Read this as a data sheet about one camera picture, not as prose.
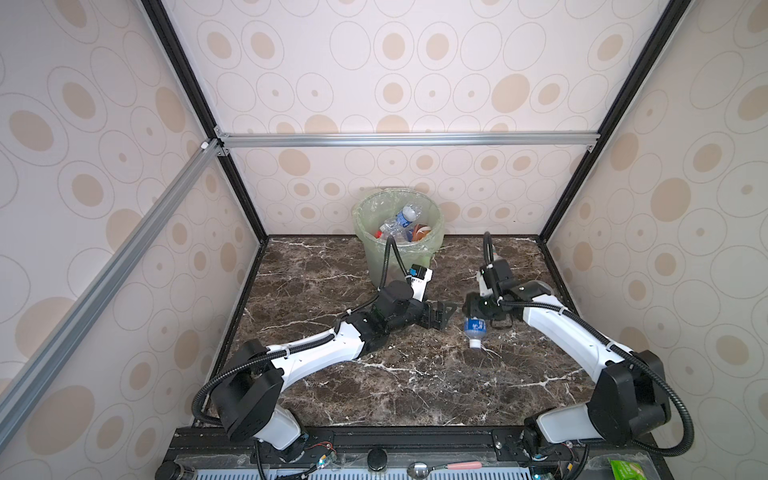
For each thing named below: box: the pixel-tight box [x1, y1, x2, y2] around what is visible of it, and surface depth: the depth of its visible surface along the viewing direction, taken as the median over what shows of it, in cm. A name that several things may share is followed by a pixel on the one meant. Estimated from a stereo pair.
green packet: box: [607, 457, 648, 480], surface depth 70 cm
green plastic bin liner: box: [352, 188, 445, 290], surface depth 97 cm
